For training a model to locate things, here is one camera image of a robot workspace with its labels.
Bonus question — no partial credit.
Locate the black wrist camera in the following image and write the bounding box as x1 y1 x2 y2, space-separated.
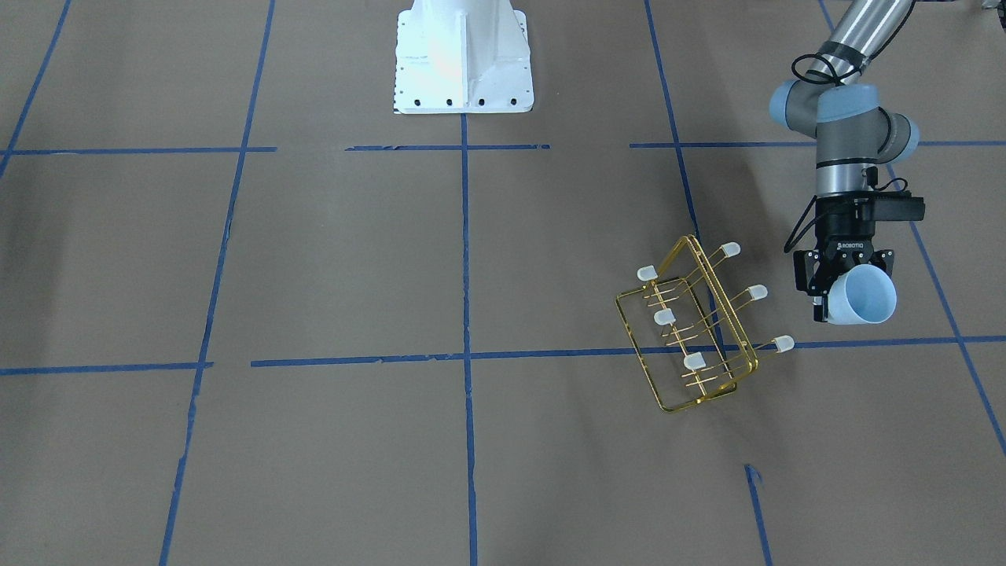
863 196 926 222

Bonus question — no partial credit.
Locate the gold wire cup holder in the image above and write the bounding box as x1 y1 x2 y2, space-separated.
615 235 795 414

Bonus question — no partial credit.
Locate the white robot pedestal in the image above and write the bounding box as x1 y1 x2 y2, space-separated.
393 1 535 115

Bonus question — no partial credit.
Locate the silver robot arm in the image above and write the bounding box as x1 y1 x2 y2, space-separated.
769 1 926 325

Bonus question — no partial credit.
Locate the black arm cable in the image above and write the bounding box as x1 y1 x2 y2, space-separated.
783 52 912 254

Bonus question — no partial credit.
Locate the light blue plastic cup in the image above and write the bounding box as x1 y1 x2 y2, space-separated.
824 265 898 325

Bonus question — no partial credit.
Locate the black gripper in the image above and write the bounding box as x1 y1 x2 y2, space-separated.
791 197 894 323

